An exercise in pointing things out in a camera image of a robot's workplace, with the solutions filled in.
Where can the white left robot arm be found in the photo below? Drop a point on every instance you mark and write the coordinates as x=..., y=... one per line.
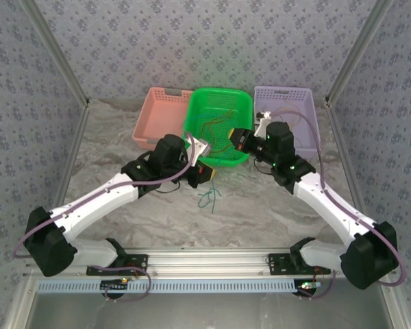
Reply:
x=96, y=205

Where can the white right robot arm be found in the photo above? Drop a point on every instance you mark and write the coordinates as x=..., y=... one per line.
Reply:
x=329, y=202

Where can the pink perforated plastic basket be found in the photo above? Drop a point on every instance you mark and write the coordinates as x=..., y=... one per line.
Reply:
x=161, y=116

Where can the green mesh plastic basket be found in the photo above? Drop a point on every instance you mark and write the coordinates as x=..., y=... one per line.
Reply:
x=222, y=99

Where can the purple perforated plastic basket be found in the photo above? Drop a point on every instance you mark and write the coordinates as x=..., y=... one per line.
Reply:
x=305, y=99

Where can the small circuit board with LED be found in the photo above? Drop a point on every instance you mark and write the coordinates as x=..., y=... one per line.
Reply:
x=114, y=285
x=308, y=286

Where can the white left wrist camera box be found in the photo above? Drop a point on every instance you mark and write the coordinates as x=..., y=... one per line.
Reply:
x=200, y=149

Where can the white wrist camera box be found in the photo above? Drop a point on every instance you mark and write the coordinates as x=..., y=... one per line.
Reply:
x=200, y=149
x=263, y=121

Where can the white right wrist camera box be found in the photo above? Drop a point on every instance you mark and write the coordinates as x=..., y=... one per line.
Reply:
x=263, y=121

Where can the aluminium frame side bar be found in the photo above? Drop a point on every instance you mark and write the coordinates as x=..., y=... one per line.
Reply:
x=72, y=150
x=342, y=144

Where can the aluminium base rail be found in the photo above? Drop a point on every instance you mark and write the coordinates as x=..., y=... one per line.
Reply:
x=205, y=260

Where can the aluminium frame post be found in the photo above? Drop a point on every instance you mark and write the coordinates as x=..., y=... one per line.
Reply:
x=355, y=51
x=62, y=58

